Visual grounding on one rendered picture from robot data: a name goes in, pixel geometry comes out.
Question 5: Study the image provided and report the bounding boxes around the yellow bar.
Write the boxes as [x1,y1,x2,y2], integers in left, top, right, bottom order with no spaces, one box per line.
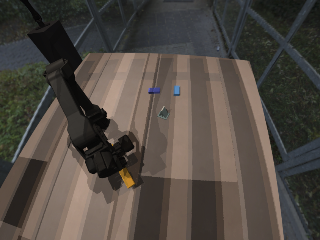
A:
[119,167,136,188]

